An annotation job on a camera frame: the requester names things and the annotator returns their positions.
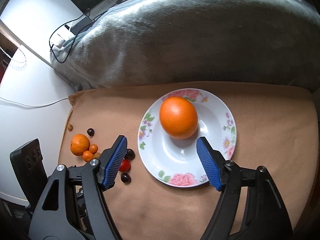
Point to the dark cherry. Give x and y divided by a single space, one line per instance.
125 178
130 154
90 132

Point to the dark cherry front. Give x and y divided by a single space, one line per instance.
125 178

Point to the black power adapter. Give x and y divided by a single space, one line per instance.
81 26

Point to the small brown longan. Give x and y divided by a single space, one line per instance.
69 127

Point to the grey plush back cushion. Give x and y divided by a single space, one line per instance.
152 42

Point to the mottled mandarin orange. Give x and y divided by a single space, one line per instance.
79 144

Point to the red cherry tomato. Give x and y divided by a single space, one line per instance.
125 166

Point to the small kumquat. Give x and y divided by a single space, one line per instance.
87 156
93 148

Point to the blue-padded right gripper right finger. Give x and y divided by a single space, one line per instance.
265 214

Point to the brown longan fruit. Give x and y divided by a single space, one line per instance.
97 155

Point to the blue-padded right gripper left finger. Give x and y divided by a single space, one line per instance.
56 215

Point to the large smooth orange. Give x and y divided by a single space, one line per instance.
178 117

